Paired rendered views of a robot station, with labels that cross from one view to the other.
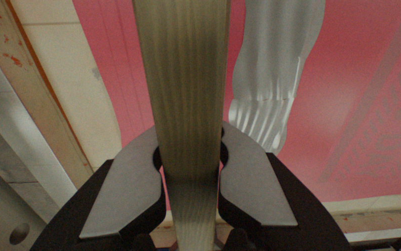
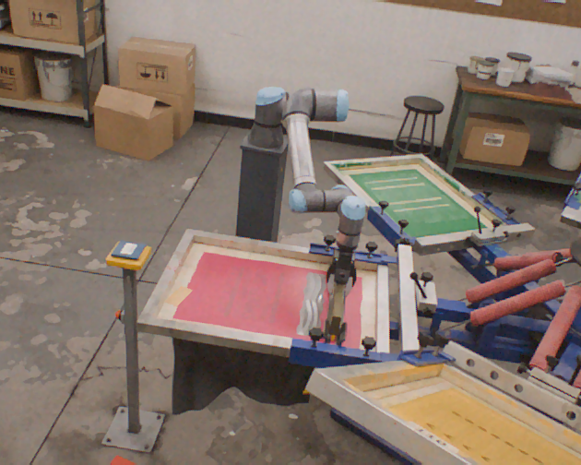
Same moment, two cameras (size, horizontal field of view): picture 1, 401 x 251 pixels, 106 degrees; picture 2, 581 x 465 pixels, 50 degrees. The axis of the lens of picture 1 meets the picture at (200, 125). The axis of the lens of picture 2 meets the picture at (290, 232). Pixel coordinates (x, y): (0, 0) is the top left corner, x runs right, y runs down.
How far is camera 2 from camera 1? 2.04 m
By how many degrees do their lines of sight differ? 28
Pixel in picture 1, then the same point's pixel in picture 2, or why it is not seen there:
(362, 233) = (261, 244)
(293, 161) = (298, 283)
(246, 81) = (319, 306)
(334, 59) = (292, 306)
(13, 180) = not seen: outside the picture
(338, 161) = (278, 280)
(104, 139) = (366, 303)
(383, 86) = (273, 297)
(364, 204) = (254, 256)
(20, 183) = not seen: outside the picture
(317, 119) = (293, 293)
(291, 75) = (306, 304)
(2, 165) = not seen: outside the picture
